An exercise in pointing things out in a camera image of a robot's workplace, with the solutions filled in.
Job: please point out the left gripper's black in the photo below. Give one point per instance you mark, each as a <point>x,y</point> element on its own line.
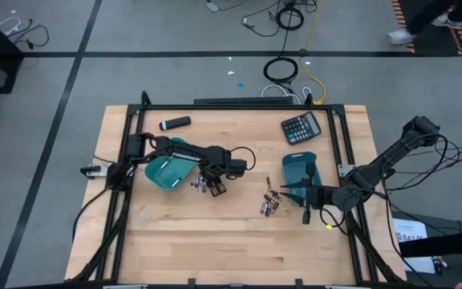
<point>217,170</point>

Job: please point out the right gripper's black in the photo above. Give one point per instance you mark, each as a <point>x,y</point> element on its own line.
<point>321,197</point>

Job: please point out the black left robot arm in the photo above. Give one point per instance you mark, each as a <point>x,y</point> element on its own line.
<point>183,152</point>

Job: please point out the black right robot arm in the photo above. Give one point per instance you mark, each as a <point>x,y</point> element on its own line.
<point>391,154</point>

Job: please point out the blue grey plastic bin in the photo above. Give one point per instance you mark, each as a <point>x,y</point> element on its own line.
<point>293,168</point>

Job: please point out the silver mounting plate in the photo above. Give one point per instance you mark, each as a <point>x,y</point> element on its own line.
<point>343,169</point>
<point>96,171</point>

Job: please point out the black desk calculator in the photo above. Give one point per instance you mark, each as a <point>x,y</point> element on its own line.
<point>301,128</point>

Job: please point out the teal green plastic bin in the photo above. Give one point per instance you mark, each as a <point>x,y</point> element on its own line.
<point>156,170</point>

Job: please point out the black white marker pen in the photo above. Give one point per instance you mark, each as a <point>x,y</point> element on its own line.
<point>177,123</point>

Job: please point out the black ribbed bar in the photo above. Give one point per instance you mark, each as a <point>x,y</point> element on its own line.
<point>243,101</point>

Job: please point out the white paper sheet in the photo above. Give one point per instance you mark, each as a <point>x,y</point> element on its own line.
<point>409,233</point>

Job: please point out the black side table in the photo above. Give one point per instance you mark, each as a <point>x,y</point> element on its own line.
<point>447,245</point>

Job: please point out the grey power adapter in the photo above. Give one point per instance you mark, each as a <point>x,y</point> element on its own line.
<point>213,6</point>

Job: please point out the person's shoe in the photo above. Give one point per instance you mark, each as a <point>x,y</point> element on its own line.
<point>400,37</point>
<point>443,20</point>

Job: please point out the person's legs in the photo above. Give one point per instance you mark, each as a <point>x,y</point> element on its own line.
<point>423,12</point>

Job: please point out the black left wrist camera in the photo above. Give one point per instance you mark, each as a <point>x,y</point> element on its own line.
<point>237,164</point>

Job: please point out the black aluminium rig frame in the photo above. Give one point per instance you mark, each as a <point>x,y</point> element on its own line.
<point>235,107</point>

